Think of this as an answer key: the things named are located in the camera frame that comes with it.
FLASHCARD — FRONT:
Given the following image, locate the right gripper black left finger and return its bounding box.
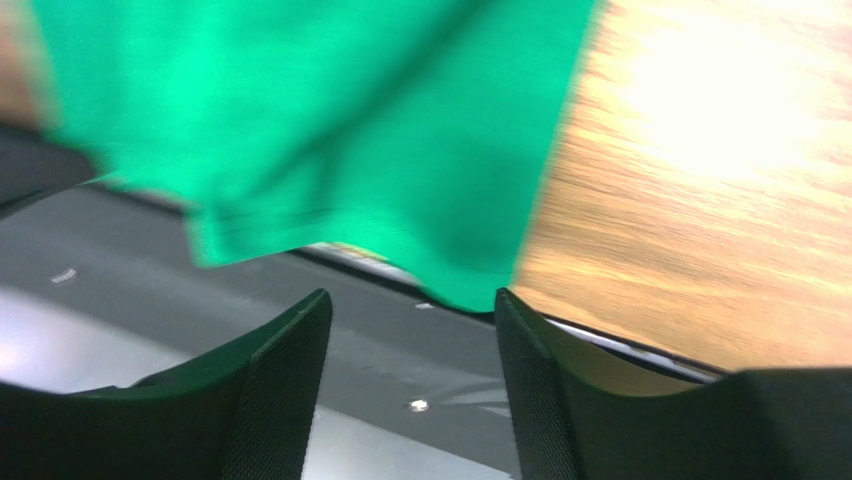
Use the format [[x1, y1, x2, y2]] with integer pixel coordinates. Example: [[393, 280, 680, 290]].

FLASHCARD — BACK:
[[1, 289, 332, 479]]

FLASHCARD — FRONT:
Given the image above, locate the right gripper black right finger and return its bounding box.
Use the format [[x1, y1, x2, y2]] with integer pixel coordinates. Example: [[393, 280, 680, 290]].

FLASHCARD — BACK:
[[494, 289, 851, 479]]

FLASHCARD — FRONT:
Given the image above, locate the green t shirt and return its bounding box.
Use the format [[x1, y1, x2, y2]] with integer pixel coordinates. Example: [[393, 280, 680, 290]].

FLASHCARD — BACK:
[[31, 1, 596, 312]]

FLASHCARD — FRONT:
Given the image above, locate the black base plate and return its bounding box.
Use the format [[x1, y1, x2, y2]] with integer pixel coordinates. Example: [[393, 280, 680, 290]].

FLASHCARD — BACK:
[[1, 127, 526, 479]]

